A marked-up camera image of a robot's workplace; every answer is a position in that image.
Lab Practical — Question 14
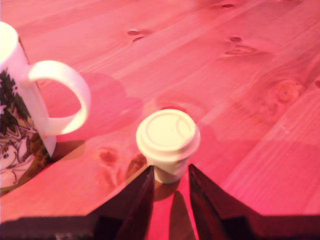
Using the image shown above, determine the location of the cream coffee capsule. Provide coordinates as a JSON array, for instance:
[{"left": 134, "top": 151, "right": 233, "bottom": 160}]
[{"left": 135, "top": 108, "right": 201, "bottom": 185}]

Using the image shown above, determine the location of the white mug with cartoon print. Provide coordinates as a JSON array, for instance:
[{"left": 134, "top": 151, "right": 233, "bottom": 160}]
[{"left": 0, "top": 21, "right": 92, "bottom": 198}]

